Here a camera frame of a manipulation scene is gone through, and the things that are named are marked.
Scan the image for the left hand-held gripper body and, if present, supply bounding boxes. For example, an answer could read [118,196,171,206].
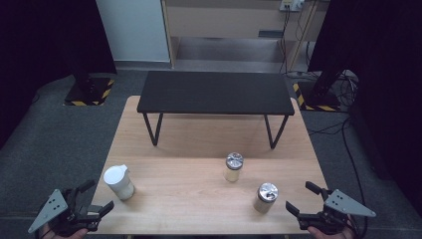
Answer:
[27,188,103,235]

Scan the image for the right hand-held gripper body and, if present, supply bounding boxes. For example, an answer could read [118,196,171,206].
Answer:
[297,188,377,236]

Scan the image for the white-lidded jar of white powder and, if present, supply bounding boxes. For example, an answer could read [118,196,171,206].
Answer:
[103,163,136,201]

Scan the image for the silver-lidded jar of brown powder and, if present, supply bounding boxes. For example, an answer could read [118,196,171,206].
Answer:
[253,181,280,214]

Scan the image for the silver-lidded jar of yellow powder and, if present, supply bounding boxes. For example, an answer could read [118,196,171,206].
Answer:
[223,151,245,183]

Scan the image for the black metal-legged shelf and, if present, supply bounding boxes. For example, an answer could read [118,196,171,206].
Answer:
[136,70,296,149]

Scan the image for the person's right hand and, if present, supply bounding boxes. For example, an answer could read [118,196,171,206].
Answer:
[307,217,356,239]

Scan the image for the person's left hand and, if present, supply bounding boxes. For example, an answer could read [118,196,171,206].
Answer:
[41,225,89,239]

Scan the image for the dark curtain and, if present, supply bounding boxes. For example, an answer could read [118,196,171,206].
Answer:
[308,0,422,208]
[0,0,117,150]

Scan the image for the white panel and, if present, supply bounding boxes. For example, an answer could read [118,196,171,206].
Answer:
[95,0,171,63]

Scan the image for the thin black floor cable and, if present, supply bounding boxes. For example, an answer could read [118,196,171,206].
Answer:
[308,118,370,239]

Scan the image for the tangle of black cables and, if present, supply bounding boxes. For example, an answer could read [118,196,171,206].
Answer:
[333,70,360,108]

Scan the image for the black cables hanging from outlet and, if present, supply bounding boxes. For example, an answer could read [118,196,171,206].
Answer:
[278,9,312,75]

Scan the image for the white wall power outlet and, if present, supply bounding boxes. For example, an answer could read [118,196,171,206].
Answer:
[279,0,306,13]

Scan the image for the wooden cabinet frame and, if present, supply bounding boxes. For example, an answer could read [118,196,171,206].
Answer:
[161,0,320,73]

